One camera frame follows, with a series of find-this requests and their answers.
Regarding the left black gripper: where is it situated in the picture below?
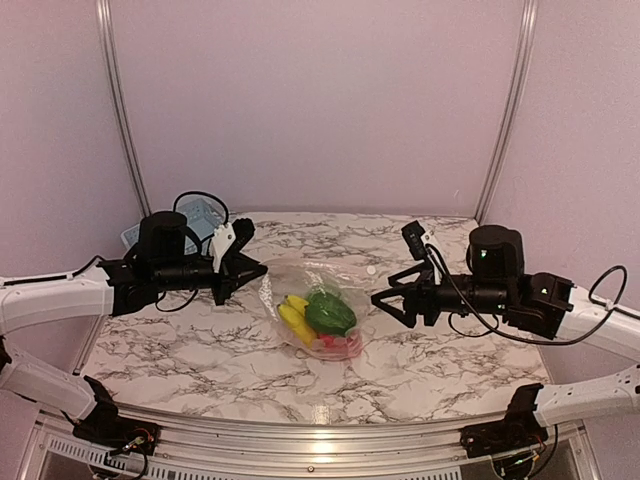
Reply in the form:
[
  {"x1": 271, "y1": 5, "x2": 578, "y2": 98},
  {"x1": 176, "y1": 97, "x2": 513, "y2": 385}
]
[{"x1": 154, "y1": 254, "x2": 267, "y2": 305}]

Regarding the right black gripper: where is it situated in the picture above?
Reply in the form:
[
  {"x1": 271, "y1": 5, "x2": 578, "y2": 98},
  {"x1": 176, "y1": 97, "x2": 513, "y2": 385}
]
[{"x1": 372, "y1": 260, "x2": 512, "y2": 328}]

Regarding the clear zip top bag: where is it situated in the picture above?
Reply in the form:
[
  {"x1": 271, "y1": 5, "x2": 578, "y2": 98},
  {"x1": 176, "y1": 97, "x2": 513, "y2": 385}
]
[{"x1": 256, "y1": 258, "x2": 377, "y2": 361}]

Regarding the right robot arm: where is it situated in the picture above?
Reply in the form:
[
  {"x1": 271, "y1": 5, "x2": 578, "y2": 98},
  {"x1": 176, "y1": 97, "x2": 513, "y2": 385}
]
[{"x1": 371, "y1": 222, "x2": 639, "y2": 448}]

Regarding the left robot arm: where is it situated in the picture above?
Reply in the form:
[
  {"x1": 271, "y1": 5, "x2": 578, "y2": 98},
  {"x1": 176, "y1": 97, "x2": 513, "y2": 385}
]
[{"x1": 1, "y1": 211, "x2": 267, "y2": 445}]

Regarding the fake yellow banana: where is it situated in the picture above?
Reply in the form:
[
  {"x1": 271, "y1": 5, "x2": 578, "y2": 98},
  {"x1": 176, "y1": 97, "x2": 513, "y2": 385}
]
[{"x1": 277, "y1": 295, "x2": 317, "y2": 347}]

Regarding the fake red food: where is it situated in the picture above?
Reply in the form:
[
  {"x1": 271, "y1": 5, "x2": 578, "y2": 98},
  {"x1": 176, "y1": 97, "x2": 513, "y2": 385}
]
[{"x1": 311, "y1": 334, "x2": 363, "y2": 360}]

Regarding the blue plastic basket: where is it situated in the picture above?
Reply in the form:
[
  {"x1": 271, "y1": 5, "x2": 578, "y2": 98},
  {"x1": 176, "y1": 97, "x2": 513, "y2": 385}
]
[{"x1": 120, "y1": 197, "x2": 224, "y2": 254}]

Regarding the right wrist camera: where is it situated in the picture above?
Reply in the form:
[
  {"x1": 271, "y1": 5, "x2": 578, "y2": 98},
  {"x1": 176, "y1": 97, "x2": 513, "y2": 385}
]
[{"x1": 401, "y1": 220, "x2": 441, "y2": 261}]

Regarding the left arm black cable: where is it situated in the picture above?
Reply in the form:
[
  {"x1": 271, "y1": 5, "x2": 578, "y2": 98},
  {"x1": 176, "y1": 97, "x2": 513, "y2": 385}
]
[{"x1": 154, "y1": 189, "x2": 229, "y2": 314}]

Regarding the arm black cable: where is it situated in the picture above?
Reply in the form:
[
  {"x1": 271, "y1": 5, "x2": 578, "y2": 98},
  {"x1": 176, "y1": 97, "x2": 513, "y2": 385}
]
[
  {"x1": 154, "y1": 189, "x2": 229, "y2": 314},
  {"x1": 429, "y1": 244, "x2": 629, "y2": 346}
]

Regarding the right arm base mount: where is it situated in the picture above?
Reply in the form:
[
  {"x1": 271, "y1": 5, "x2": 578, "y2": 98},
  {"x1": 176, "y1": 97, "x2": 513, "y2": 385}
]
[{"x1": 460, "y1": 419, "x2": 549, "y2": 458}]

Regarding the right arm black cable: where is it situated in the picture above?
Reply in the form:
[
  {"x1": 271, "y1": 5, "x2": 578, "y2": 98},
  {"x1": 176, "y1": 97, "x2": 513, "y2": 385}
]
[{"x1": 429, "y1": 244, "x2": 629, "y2": 346}]

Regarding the aluminium front frame rail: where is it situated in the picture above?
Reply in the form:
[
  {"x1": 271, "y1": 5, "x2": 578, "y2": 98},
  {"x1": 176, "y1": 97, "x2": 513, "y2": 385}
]
[{"x1": 19, "y1": 394, "x2": 601, "y2": 480}]

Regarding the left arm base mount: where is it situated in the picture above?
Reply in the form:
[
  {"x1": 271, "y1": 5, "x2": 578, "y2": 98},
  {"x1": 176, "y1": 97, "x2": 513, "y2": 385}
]
[{"x1": 73, "y1": 416, "x2": 160, "y2": 455}]

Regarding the left aluminium corner post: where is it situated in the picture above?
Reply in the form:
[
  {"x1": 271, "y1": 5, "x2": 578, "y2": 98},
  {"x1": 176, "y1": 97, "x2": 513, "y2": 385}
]
[{"x1": 95, "y1": 0, "x2": 151, "y2": 217}]

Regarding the aluminium corner post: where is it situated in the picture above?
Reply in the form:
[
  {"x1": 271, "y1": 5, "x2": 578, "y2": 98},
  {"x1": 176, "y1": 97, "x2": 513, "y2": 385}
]
[
  {"x1": 474, "y1": 0, "x2": 539, "y2": 224},
  {"x1": 95, "y1": 0, "x2": 151, "y2": 217}
]

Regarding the right aluminium corner post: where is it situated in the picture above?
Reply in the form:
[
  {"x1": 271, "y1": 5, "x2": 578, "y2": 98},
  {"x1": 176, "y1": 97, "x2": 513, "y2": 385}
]
[{"x1": 474, "y1": 0, "x2": 539, "y2": 224}]

